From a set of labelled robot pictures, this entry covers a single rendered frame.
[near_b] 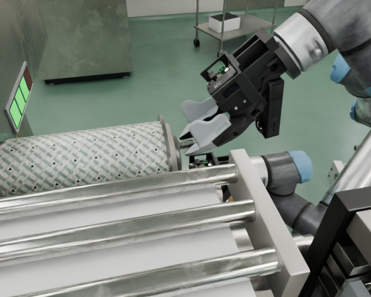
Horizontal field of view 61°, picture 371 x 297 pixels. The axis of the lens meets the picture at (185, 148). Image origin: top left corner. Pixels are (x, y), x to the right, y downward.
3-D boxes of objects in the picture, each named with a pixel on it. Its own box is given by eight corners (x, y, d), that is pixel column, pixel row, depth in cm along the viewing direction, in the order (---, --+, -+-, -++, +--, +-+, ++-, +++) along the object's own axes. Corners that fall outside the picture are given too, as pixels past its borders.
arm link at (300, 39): (308, 42, 50) (337, 65, 44) (284, 62, 51) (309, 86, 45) (287, 6, 45) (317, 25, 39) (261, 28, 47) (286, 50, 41)
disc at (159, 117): (175, 218, 53) (172, 152, 43) (172, 219, 53) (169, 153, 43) (162, 160, 64) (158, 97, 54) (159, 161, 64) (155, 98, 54)
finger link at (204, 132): (165, 139, 49) (208, 96, 47) (189, 157, 52) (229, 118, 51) (171, 149, 46) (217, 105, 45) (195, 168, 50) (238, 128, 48)
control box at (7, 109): (17, 134, 75) (7, 109, 70) (15, 134, 75) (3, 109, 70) (33, 83, 94) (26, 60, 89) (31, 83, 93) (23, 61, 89)
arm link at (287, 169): (309, 191, 72) (320, 164, 67) (264, 198, 71) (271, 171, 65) (293, 168, 78) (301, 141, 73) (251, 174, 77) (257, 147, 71)
